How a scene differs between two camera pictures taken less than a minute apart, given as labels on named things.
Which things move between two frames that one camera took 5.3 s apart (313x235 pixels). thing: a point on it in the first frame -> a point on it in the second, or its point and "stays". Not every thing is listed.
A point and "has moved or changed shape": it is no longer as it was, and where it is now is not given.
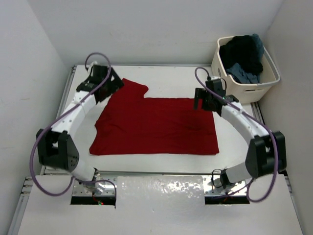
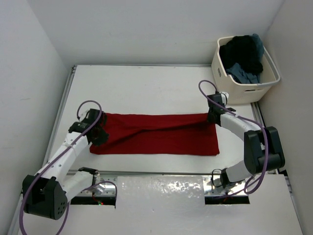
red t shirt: [130, 124] has moved or changed shape
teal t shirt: [238, 71] stays
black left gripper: [107, 86] -> [99, 135]
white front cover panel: [160, 205] stays
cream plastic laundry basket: [246, 92] stays
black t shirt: [243, 50] stays
